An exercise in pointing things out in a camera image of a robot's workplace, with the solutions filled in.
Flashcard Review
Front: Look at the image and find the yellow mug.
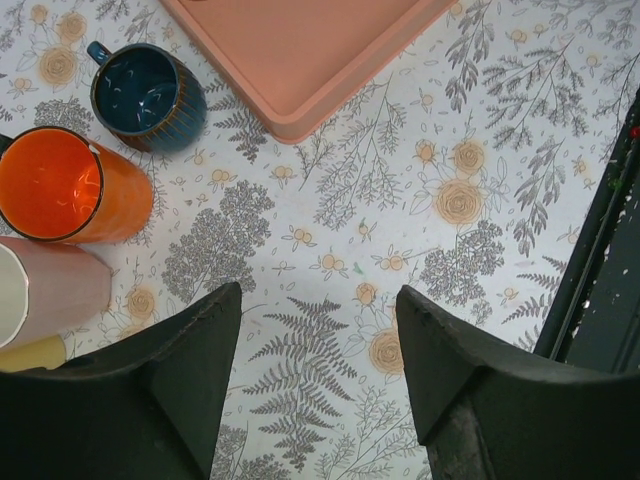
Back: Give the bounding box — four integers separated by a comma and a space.
0, 335, 66, 373

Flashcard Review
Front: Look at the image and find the light pink mug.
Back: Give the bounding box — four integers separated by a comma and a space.
1, 236, 112, 349

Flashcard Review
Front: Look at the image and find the blue mug cream base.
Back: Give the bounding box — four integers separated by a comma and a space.
87, 41, 207, 154

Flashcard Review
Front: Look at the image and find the floral table mat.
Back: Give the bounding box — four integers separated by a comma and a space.
1, 1, 639, 479

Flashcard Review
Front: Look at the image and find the salmon pink tray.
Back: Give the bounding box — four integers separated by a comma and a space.
163, 0, 451, 144

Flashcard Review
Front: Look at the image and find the orange mug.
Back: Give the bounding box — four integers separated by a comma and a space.
1, 126, 153, 244

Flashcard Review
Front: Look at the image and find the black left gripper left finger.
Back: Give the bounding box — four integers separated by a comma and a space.
1, 283, 242, 479

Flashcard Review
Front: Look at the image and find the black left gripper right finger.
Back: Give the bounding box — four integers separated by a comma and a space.
396, 286, 639, 479

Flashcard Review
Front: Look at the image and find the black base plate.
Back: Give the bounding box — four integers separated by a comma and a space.
534, 102, 639, 374

